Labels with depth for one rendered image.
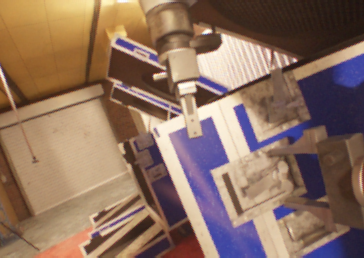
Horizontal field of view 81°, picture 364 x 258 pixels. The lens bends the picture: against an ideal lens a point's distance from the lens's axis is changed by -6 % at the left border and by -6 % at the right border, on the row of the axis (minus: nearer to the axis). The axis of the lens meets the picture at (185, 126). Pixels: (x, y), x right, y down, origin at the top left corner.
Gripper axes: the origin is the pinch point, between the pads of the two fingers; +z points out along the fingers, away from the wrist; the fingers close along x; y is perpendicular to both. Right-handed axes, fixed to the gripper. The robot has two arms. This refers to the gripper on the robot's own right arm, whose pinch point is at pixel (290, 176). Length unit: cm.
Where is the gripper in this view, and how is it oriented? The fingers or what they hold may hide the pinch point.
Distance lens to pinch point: 47.6
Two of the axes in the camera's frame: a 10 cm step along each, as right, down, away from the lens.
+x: 2.4, 9.7, -0.4
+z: -4.3, 1.4, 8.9
